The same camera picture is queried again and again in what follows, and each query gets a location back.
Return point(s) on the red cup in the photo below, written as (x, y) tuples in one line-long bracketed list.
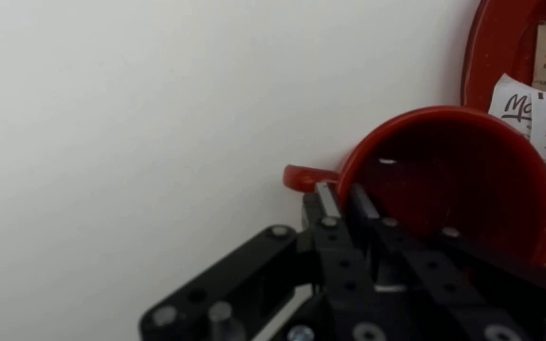
[(463, 182)]

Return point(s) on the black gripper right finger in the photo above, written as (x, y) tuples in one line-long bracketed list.
[(430, 271)]

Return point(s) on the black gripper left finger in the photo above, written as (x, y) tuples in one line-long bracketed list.
[(339, 265)]

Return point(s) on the red plate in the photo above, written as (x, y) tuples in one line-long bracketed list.
[(501, 44)]

